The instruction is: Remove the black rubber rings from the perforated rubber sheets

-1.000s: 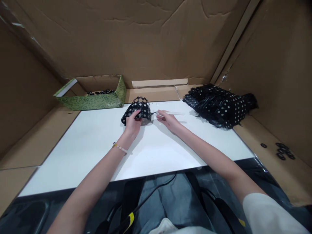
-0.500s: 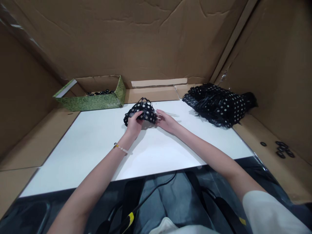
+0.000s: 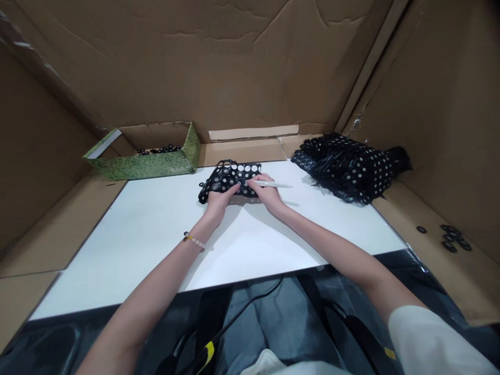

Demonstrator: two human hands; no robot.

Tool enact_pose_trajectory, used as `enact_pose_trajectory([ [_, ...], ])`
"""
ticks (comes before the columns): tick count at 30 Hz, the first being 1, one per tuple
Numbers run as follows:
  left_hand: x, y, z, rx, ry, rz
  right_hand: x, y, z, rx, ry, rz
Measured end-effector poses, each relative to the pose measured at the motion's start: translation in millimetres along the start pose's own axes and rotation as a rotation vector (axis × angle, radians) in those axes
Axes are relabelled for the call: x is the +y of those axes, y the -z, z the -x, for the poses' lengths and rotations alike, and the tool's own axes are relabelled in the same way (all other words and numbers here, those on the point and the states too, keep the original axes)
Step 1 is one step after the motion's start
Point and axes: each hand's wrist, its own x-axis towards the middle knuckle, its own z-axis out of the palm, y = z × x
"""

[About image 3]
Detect pile of black rubber rings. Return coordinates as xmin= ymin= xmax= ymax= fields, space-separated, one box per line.
xmin=136 ymin=144 xmax=181 ymax=156

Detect cardboard enclosure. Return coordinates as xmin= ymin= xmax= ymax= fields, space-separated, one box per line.
xmin=0 ymin=0 xmax=500 ymax=329

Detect green patterned cardboard box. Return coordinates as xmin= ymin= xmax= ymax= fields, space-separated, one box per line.
xmin=82 ymin=120 xmax=201 ymax=181

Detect white board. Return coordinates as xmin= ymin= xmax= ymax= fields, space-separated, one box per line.
xmin=28 ymin=159 xmax=409 ymax=322

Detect person's left hand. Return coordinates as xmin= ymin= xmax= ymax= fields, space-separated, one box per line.
xmin=205 ymin=184 xmax=240 ymax=220

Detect person's body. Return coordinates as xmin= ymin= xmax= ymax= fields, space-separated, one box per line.
xmin=234 ymin=348 xmax=344 ymax=375

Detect black perforated rubber sheet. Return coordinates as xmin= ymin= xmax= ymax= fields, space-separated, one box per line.
xmin=196 ymin=158 xmax=263 ymax=207

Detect person's right hand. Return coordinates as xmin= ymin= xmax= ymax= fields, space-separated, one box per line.
xmin=248 ymin=180 xmax=287 ymax=215

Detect black cable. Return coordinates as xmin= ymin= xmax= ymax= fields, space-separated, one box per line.
xmin=183 ymin=273 xmax=284 ymax=375

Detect scattered black rubber rings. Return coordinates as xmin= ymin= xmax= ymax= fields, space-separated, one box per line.
xmin=416 ymin=223 xmax=472 ymax=253

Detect pile of black perforated sheets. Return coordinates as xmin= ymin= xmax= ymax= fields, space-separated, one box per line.
xmin=291 ymin=132 xmax=413 ymax=206

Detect white pen-shaped tool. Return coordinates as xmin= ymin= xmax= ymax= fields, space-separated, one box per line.
xmin=253 ymin=180 xmax=293 ymax=190

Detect person's legs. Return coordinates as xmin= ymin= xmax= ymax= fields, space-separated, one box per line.
xmin=171 ymin=273 xmax=352 ymax=375

